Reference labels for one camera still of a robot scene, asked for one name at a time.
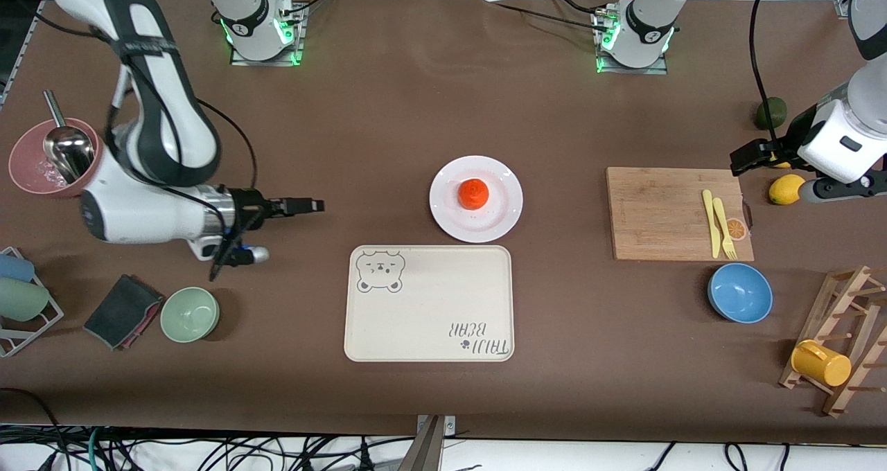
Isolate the orange fruit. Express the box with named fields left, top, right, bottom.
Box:
left=457, top=178, right=490, bottom=211

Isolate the white round plate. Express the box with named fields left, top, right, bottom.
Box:
left=429, top=155, right=524, bottom=244

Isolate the green avocado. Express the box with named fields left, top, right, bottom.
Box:
left=755, top=97, right=788, bottom=130

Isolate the yellow plastic fork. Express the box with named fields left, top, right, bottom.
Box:
left=712, top=197, right=738, bottom=260

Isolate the yellow plastic knife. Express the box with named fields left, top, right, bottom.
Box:
left=702, top=189, right=721, bottom=259

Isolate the wooden cutting board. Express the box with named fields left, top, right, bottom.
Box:
left=606, top=167, right=755, bottom=262

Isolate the pale green bowl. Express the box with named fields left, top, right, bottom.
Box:
left=160, top=287, right=220, bottom=344

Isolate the blue bowl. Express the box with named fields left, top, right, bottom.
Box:
left=708, top=263, right=773, bottom=324

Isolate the brown table cover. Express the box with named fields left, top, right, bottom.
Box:
left=0, top=0, right=887, bottom=445

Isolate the pink folded cloth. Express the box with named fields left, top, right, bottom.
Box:
left=118, top=298, right=165, bottom=352

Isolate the wooden mug rack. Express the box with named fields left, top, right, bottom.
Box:
left=778, top=265, right=887, bottom=418

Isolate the dark grey folded cloth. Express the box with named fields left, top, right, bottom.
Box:
left=83, top=274, right=165, bottom=350

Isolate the beige bear print tray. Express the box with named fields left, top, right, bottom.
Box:
left=344, top=245, right=515, bottom=363

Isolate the metal scoop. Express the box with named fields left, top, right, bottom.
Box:
left=43, top=90, right=96, bottom=184

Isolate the yellow mug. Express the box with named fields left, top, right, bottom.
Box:
left=791, top=339, right=852, bottom=388

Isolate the pink bowl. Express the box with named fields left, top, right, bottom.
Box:
left=8, top=118, right=105, bottom=197

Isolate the light blue cup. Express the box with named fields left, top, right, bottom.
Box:
left=0, top=254, right=35, bottom=283

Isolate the pale green cup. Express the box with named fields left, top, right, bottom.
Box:
left=0, top=278, right=51, bottom=322

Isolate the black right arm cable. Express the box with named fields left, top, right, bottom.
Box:
left=107, top=62, right=258, bottom=283

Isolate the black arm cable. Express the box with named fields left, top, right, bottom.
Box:
left=107, top=62, right=258, bottom=283
left=750, top=0, right=782, bottom=145

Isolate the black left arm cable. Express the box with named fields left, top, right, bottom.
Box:
left=750, top=0, right=782, bottom=145

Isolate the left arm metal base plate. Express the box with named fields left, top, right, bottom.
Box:
left=595, top=10, right=669, bottom=75

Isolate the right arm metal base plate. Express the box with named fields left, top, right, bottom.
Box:
left=230, top=0, right=307, bottom=66

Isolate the white wire cup rack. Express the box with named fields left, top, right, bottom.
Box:
left=0, top=247, right=64, bottom=358

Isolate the grey metal post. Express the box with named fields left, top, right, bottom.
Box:
left=398, top=414, right=457, bottom=471

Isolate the black floor cable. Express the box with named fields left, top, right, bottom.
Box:
left=0, top=386, right=70, bottom=471

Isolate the teal cable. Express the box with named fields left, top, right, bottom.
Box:
left=85, top=426, right=105, bottom=471

